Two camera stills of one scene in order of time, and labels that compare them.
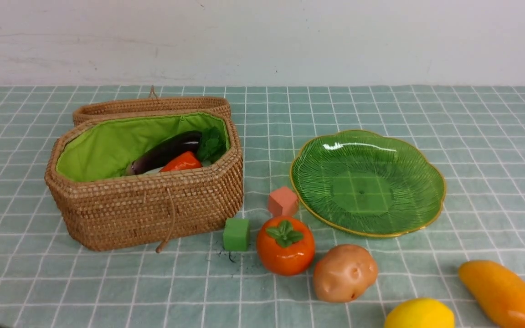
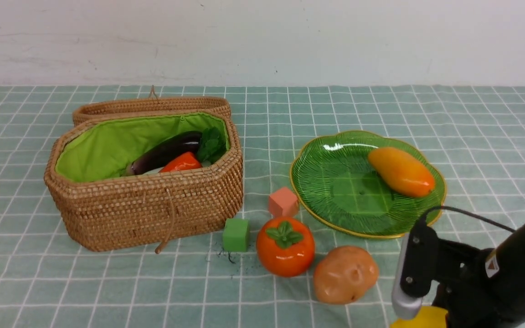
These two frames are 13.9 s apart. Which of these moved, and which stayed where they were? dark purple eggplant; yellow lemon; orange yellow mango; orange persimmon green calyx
Moved: orange yellow mango
Stayed: yellow lemon; orange persimmon green calyx; dark purple eggplant
